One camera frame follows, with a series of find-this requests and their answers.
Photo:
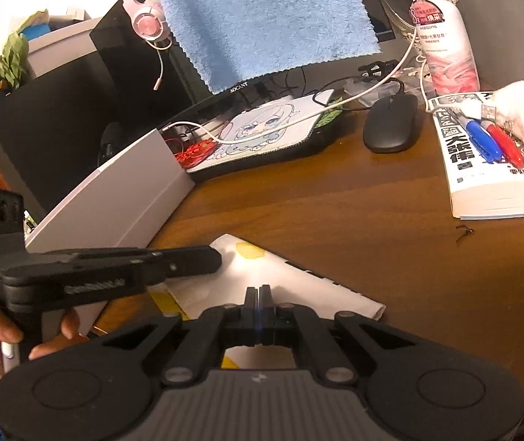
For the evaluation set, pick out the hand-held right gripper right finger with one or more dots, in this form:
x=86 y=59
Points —
x=265 y=305

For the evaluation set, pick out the green leafy plant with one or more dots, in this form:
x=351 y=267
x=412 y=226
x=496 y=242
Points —
x=12 y=57

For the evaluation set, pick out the blue marker pen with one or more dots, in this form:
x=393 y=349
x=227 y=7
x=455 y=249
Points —
x=482 y=140

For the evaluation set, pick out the red ornament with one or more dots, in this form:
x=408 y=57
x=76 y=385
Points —
x=195 y=154

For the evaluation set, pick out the black computer monitor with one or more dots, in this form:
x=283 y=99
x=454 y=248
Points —
x=374 y=9

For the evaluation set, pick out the black hair clip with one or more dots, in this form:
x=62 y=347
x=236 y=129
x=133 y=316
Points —
x=376 y=69

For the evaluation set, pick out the cartoon printed mouse pad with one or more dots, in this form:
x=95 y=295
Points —
x=262 y=133

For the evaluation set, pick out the red marker pen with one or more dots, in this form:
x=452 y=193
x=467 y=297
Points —
x=505 y=144

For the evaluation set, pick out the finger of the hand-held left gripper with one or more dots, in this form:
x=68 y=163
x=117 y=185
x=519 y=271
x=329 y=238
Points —
x=174 y=262

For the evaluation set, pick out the pink white pump bottle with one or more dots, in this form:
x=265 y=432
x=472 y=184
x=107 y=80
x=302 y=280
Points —
x=450 y=46

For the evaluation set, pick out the grey storage box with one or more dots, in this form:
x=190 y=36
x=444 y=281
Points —
x=59 y=46

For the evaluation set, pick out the black computer mouse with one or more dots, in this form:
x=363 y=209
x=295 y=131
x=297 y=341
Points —
x=390 y=124

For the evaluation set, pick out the white yellow printed shopping bag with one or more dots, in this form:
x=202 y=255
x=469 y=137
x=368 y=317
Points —
x=298 y=294

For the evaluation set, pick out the blue fluffy towel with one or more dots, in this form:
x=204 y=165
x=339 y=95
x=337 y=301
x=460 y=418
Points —
x=252 y=23

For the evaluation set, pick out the pink cat-ear headset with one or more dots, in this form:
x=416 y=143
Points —
x=149 y=23

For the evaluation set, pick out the white cardboard box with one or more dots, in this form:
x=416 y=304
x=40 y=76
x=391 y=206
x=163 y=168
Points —
x=119 y=197

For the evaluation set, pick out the white printed book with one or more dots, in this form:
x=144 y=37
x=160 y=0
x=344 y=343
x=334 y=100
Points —
x=487 y=188

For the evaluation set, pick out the black computer case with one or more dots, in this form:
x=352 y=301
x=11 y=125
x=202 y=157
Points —
x=59 y=138

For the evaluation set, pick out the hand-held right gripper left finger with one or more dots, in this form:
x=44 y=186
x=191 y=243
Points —
x=252 y=305

